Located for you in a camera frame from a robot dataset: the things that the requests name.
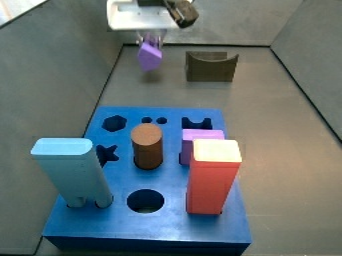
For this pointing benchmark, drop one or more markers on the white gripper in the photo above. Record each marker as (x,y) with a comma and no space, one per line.
(149,15)

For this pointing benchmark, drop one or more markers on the purple three prong object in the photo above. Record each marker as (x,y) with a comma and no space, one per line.
(149,55)

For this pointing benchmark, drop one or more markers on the black curved fixture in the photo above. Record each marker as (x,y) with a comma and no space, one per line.
(207,66)

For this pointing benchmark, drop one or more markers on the blue foam peg board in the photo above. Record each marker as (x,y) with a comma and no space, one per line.
(147,220)

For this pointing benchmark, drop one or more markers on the light blue two prong peg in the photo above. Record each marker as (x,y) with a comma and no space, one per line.
(69,162)

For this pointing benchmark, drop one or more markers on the brown cylinder peg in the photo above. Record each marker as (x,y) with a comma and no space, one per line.
(147,144)

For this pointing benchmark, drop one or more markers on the red rectangular block peg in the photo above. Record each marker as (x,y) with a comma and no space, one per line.
(214,165)

